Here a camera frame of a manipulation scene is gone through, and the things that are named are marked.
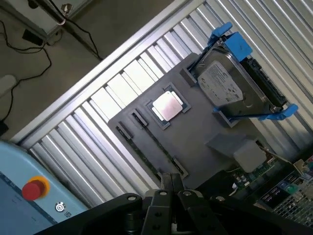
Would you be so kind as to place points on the white power strip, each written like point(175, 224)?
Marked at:
point(6, 85)

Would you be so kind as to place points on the black stand pole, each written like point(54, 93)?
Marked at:
point(73, 30)

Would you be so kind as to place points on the blue disk caddy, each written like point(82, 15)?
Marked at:
point(238, 45)

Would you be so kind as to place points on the light blue teach pendant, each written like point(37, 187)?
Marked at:
point(19, 171)

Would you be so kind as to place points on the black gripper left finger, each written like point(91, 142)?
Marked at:
point(156, 210)

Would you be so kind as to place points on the green RAM stick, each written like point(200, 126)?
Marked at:
point(161, 144)
point(146, 156)

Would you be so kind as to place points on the silver CPU chip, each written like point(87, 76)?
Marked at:
point(167, 105)

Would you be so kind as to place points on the silver hard disk drive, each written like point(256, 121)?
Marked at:
point(225, 85)

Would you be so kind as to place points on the grey cabinet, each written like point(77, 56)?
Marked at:
point(36, 14)

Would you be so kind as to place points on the grey parts rack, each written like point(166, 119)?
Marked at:
point(195, 137)

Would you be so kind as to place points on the black floor box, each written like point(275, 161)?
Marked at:
point(33, 36)

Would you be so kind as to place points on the graphics card with white block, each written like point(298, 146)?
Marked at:
point(249, 156)

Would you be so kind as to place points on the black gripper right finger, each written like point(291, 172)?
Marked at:
point(193, 213)

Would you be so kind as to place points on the red emergency stop button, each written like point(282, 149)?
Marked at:
point(33, 190)

